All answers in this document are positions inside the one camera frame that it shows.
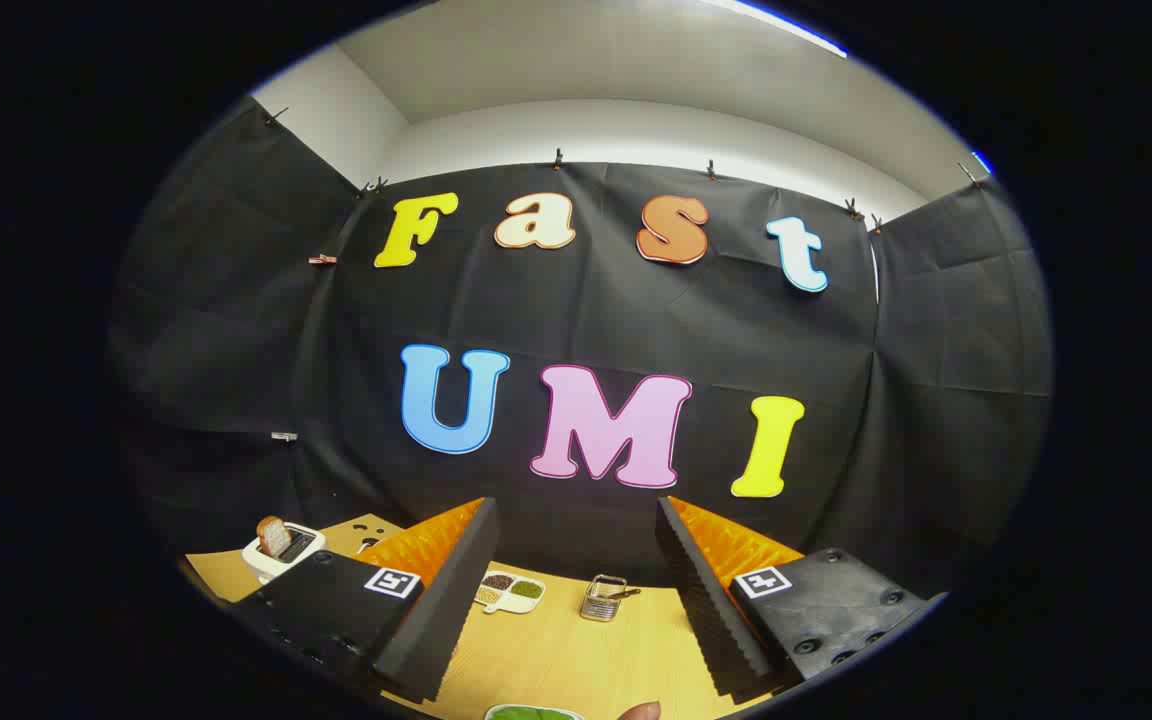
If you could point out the toasted bread slice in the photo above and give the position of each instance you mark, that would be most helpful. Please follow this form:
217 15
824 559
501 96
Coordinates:
272 537

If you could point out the white toaster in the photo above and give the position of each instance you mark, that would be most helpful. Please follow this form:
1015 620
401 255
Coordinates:
286 560

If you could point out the black backdrop cloth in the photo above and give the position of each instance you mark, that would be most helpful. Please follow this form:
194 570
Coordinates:
586 310

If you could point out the white plate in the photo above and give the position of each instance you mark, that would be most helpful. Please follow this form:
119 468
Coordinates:
488 714

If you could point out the white divided dish with grains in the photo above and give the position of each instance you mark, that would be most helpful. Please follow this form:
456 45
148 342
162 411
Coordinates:
511 592

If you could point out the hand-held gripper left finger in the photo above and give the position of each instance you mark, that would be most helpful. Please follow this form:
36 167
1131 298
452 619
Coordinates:
456 590

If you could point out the green lettuce leaf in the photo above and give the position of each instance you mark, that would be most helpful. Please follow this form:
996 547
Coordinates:
534 714

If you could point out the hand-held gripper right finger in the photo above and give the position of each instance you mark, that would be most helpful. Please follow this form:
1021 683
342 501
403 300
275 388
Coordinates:
706 600

